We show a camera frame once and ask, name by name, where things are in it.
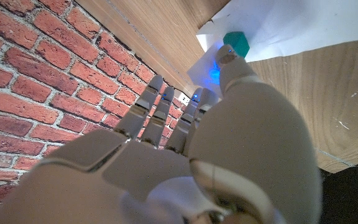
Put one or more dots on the white power strip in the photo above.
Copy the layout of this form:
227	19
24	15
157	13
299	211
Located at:
183	99

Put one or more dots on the red brick printed backdrop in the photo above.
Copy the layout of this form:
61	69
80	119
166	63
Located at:
26	62

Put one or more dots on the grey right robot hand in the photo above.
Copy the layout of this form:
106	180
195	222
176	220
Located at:
244	140

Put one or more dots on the small green block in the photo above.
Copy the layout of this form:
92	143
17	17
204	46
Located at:
238	42

